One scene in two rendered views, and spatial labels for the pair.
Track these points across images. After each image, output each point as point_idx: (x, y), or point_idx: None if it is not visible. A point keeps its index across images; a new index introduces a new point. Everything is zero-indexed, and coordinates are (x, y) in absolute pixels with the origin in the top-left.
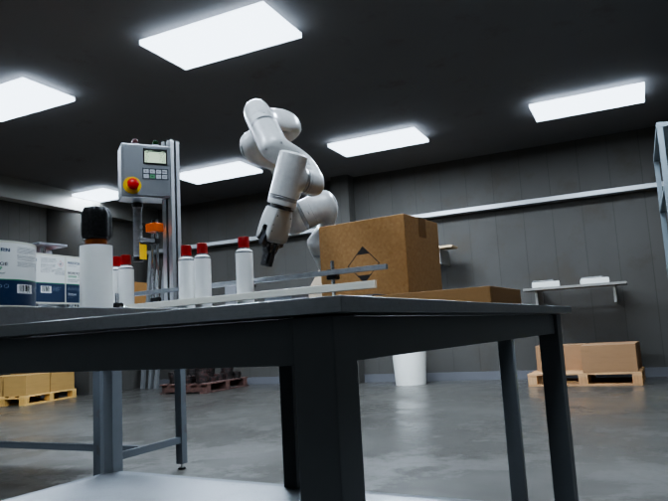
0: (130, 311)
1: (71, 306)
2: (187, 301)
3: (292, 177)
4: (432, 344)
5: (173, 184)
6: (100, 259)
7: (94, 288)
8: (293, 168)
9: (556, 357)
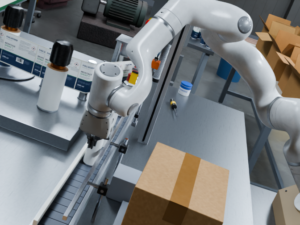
0: (13, 122)
1: (79, 92)
2: None
3: (93, 91)
4: None
5: (177, 35)
6: (47, 78)
7: (41, 93)
8: (94, 84)
9: None
